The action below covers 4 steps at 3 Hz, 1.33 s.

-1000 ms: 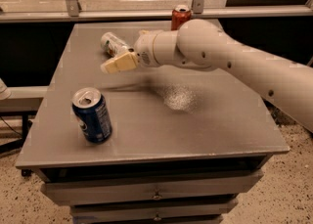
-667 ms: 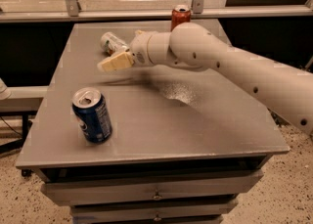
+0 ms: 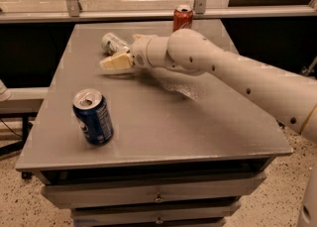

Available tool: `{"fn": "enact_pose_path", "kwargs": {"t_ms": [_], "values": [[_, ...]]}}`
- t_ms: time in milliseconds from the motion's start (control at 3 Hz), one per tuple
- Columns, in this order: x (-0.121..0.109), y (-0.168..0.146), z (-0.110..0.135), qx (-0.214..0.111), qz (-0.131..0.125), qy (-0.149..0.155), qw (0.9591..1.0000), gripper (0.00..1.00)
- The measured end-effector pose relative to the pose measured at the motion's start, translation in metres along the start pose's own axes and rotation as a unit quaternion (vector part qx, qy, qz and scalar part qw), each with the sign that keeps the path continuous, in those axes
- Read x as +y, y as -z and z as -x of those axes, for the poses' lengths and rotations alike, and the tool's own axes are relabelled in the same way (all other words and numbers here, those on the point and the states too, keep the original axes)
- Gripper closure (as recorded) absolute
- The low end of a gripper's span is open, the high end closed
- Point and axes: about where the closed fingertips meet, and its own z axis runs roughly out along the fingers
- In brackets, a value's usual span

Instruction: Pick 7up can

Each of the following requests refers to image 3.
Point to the grey lower drawer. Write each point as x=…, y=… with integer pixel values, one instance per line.
x=156, y=214

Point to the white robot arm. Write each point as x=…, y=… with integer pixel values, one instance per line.
x=288, y=97

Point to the red coca-cola can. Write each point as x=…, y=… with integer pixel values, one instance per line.
x=182, y=17

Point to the grey metal railing bar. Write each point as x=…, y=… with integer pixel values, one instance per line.
x=147, y=15

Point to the grey upper drawer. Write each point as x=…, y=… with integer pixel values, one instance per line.
x=156, y=190

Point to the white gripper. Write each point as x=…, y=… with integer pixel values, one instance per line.
x=140, y=52

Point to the blue pepsi can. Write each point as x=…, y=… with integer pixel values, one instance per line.
x=90, y=108

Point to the white green 7up can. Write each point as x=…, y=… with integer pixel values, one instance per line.
x=112, y=44

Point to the grey drawer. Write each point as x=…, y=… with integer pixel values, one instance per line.
x=156, y=214
x=156, y=190

